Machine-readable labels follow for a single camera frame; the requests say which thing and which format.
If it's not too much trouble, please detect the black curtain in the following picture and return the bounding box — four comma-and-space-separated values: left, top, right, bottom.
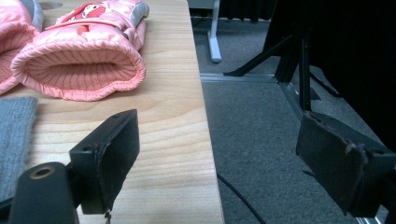
266, 0, 396, 153

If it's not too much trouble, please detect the black floor cable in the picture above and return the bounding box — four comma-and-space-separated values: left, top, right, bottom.
216, 172, 267, 224

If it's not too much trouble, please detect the pink padded glove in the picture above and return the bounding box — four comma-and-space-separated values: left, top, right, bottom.
10, 0, 150, 103
0, 0, 45, 96

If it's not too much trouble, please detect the metal floor rail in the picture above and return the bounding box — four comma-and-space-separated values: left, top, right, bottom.
200, 72, 305, 120

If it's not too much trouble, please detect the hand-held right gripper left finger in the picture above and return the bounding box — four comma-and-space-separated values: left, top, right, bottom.
68, 108, 140, 216

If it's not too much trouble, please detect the white table leg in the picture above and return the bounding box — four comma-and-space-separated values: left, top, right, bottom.
206, 0, 223, 64

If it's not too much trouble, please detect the black tripod stand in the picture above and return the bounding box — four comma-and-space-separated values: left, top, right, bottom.
222, 29, 344, 114

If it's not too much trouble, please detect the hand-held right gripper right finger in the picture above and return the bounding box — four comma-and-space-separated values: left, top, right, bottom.
295, 111, 396, 218

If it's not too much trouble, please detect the grey knit glove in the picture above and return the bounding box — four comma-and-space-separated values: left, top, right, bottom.
0, 95, 39, 203

